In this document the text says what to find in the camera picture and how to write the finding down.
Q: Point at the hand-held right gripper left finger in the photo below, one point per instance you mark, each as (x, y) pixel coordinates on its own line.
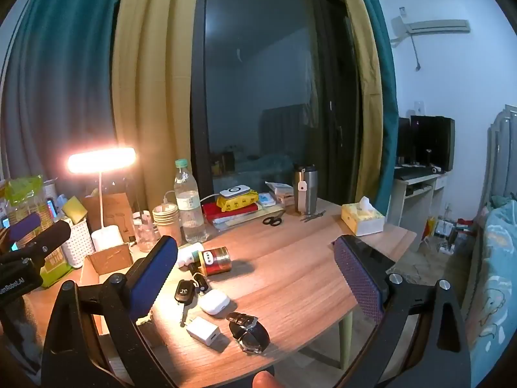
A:
(155, 275)

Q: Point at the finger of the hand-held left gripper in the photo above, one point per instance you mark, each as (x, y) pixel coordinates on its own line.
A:
(52, 236)
(25, 226)

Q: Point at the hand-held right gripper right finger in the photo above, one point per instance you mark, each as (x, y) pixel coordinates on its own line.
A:
(357, 279)

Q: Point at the black car key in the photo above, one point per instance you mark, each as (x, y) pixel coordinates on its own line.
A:
(183, 291)

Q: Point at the white pill bottle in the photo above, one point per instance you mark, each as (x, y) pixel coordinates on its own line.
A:
(188, 255)

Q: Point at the cardboard box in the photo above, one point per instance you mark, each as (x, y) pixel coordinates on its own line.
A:
(109, 259)

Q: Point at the jar with gold lid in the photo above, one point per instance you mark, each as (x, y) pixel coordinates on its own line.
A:
(216, 260)

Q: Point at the white earbuds case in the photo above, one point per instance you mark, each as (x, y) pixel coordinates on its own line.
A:
(214, 302)

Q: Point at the white wall charger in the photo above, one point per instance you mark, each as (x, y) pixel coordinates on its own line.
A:
(203, 330)

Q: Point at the small dark glass bottle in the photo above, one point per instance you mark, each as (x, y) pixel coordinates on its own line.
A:
(252, 333)

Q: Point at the white woven plastic basket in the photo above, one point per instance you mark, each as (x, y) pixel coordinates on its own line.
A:
(78, 242)

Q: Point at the yellow-green sponge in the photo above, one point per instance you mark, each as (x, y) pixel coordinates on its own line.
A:
(72, 208)

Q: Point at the green tissue packet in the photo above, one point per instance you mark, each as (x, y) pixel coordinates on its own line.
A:
(56, 271)

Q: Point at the clear patterned pouch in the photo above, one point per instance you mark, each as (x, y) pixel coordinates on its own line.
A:
(146, 232)

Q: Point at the stack of brown paper cups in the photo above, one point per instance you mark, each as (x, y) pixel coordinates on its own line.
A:
(166, 220)

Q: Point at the yellow tissue box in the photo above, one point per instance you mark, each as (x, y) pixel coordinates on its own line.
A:
(361, 220)

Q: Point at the brown lamp carton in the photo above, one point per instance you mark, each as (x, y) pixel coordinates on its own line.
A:
(117, 210)

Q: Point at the clear water bottle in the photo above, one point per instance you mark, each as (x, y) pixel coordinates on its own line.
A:
(189, 210)

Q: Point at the small metal tool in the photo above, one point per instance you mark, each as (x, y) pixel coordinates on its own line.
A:
(313, 216)

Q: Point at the red book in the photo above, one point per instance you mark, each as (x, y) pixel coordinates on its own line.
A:
(210, 210)

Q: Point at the white desk lamp base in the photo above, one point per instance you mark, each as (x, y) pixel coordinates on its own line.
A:
(101, 159)

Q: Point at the white computer desk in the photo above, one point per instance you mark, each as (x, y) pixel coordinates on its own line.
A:
(404, 198)

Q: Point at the black scissors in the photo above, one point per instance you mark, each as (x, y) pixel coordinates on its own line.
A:
(272, 221)

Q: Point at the steel tumbler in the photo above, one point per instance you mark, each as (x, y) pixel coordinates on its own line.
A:
(305, 190)

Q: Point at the yellow wipes packet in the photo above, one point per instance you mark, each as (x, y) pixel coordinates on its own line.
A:
(238, 202)

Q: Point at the small white carton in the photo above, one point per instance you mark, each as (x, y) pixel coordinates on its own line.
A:
(282, 194)

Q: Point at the white power bank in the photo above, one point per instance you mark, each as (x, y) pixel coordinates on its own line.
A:
(234, 192)

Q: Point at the small blue white box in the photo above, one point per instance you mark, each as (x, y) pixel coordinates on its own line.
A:
(266, 200)

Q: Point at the person's knee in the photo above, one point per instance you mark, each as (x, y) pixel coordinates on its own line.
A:
(263, 380)

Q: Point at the light blue printed blanket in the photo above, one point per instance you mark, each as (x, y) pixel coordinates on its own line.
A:
(496, 283)

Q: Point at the black computer monitor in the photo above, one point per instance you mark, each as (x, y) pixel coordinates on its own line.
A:
(432, 141)

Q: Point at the teal curtain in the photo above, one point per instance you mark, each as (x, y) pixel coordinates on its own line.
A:
(387, 109)
(60, 68)

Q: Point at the mustard curtain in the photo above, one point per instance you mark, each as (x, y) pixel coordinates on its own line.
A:
(363, 89)
(153, 89)

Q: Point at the grey padded headboard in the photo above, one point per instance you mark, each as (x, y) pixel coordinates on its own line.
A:
(501, 149)

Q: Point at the dark glass window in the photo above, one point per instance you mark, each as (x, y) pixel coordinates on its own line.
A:
(266, 89)

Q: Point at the white air conditioner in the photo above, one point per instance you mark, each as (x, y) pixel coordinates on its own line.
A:
(436, 26)

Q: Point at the white wall outlet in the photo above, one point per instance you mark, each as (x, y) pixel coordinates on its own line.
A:
(420, 108)

